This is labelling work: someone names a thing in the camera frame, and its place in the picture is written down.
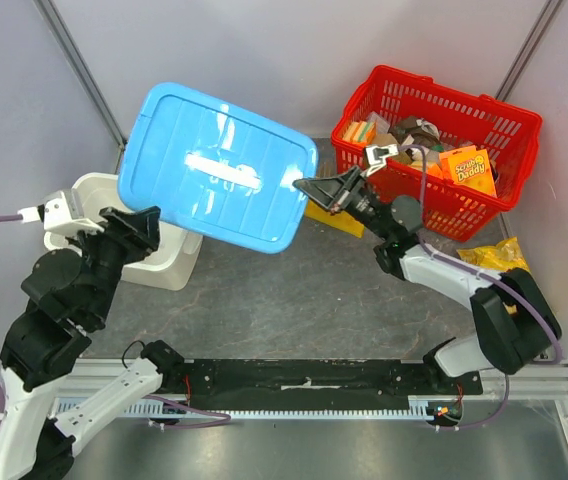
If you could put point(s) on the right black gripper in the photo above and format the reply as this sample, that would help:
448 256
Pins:
346 192

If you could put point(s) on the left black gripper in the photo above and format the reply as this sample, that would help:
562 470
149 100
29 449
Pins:
126 227

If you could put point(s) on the white plastic tub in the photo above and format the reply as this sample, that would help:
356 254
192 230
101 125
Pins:
168 268

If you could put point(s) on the light blue plastic lid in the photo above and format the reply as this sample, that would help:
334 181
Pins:
216 169

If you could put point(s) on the yellow Lays chips bag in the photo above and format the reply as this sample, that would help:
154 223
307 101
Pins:
503 256

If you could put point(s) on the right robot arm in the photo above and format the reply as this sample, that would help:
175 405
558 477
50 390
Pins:
513 321

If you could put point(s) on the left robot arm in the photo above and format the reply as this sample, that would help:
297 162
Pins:
70 292

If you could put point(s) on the yellow test tube rack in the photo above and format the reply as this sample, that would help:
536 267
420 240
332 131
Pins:
341 221

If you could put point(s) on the orange green sponge pack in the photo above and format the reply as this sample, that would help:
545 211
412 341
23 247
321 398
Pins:
361 133

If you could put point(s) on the orange Scrub Daddy package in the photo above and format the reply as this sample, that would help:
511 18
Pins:
469 167

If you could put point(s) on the red shopping basket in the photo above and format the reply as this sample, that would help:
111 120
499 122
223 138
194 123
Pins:
509 134

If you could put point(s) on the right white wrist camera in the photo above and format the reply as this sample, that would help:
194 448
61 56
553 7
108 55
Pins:
377 157

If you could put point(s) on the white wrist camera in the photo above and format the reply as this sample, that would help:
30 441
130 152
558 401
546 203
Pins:
377 157
60 213

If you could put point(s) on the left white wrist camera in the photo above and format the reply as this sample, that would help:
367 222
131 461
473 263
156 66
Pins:
60 213

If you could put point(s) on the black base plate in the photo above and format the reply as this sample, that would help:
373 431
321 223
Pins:
311 385

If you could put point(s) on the white cable duct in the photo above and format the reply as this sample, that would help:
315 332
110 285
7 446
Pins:
155 409

